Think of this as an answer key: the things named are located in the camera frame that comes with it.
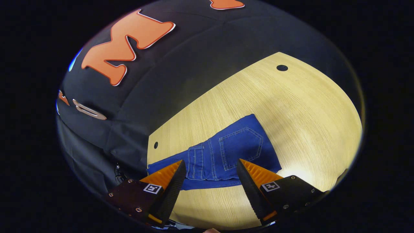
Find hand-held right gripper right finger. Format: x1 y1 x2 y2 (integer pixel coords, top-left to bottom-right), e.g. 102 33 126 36
236 158 330 227

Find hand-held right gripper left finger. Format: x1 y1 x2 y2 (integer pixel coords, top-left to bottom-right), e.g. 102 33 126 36
103 159 187 228

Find blue denim jeans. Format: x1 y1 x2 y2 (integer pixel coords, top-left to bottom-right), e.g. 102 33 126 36
147 113 282 191

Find black backdrop cloth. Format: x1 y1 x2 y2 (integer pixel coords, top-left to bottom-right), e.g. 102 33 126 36
57 0 359 198

